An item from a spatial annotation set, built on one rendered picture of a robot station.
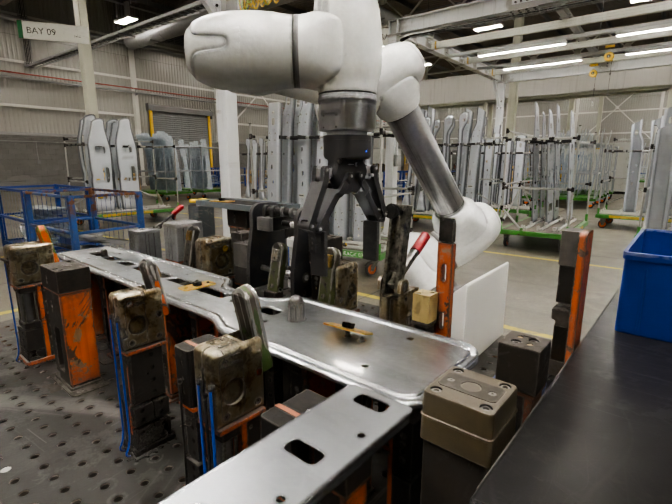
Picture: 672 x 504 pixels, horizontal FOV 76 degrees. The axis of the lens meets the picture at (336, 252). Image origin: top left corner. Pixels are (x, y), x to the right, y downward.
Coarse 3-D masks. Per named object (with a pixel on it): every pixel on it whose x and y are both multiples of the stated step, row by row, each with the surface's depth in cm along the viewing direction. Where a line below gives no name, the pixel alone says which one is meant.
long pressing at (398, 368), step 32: (64, 256) 138; (96, 256) 136; (128, 256) 136; (224, 288) 102; (224, 320) 82; (320, 320) 82; (352, 320) 82; (384, 320) 81; (288, 352) 69; (320, 352) 68; (352, 352) 68; (384, 352) 68; (416, 352) 68; (448, 352) 68; (384, 384) 58; (416, 384) 58
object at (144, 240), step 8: (136, 232) 147; (144, 232) 149; (152, 232) 151; (136, 240) 148; (144, 240) 150; (152, 240) 152; (160, 240) 154; (136, 248) 149; (144, 248) 150; (152, 248) 152; (160, 248) 155; (160, 256) 155
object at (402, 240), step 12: (396, 204) 83; (396, 216) 79; (408, 216) 81; (396, 228) 83; (408, 228) 82; (396, 240) 83; (408, 240) 82; (396, 252) 83; (384, 264) 84; (396, 264) 83; (384, 276) 84; (396, 276) 82; (384, 288) 84; (396, 288) 82
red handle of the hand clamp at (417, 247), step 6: (420, 234) 90; (426, 234) 90; (420, 240) 89; (426, 240) 89; (414, 246) 88; (420, 246) 88; (414, 252) 87; (420, 252) 88; (408, 258) 87; (414, 258) 87; (408, 264) 86; (390, 282) 83; (390, 288) 84
